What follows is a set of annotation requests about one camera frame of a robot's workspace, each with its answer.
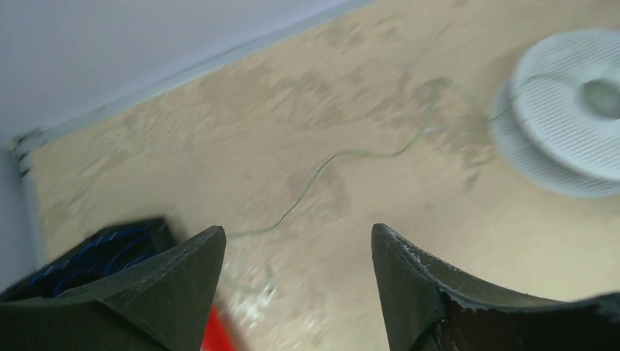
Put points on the white perforated spool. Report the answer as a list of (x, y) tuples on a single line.
[(556, 118)]

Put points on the red bin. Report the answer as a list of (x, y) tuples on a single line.
[(216, 336)]

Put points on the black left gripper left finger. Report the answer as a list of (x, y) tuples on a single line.
[(162, 303)]

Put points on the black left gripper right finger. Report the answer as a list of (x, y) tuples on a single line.
[(428, 304)]

